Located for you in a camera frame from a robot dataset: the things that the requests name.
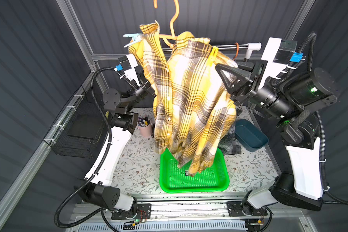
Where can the yellow clothespin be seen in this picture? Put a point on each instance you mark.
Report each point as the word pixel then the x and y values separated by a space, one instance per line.
pixel 212 56

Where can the floral table mat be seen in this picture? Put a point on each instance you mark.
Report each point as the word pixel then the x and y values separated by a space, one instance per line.
pixel 137 171

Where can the light blue clothespin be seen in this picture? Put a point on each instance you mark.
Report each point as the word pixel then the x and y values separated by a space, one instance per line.
pixel 135 38

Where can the black wire wall basket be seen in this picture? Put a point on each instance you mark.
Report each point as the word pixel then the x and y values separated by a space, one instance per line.
pixel 81 132

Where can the yellow plaid long-sleeve shirt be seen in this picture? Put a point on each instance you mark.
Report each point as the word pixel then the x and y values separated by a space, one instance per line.
pixel 192 108

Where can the orange plastic hanger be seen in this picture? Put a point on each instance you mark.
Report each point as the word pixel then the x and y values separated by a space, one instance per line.
pixel 166 14

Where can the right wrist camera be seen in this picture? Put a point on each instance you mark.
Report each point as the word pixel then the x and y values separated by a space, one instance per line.
pixel 279 54

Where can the dark teal plastic bin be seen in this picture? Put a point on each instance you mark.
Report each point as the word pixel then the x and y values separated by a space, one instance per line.
pixel 249 136

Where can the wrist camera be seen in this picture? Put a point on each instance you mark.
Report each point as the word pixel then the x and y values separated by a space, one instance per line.
pixel 127 67
pixel 279 54

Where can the green perforated plastic tray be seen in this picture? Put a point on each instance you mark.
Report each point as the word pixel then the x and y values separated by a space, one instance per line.
pixel 177 180

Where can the brown orange hanger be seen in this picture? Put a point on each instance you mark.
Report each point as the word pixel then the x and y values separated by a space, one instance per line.
pixel 237 51

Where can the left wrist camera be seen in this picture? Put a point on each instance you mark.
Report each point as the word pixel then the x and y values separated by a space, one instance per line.
pixel 127 67

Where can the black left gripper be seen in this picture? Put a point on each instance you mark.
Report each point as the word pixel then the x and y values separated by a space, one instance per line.
pixel 146 90

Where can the pink pen cup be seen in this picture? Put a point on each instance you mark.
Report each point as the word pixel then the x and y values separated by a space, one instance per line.
pixel 145 126

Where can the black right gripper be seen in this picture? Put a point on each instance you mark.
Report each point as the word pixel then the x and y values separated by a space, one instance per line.
pixel 250 83

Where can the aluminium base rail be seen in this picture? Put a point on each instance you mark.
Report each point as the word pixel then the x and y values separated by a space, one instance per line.
pixel 203 212

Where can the steel clothes rack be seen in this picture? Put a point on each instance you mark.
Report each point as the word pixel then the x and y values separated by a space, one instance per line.
pixel 247 52

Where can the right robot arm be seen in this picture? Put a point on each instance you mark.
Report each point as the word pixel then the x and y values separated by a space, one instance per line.
pixel 286 86

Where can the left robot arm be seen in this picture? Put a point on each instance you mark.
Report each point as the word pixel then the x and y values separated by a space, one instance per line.
pixel 120 122

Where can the grey plaid long-sleeve shirt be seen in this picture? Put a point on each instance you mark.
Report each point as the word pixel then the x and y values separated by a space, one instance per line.
pixel 229 145

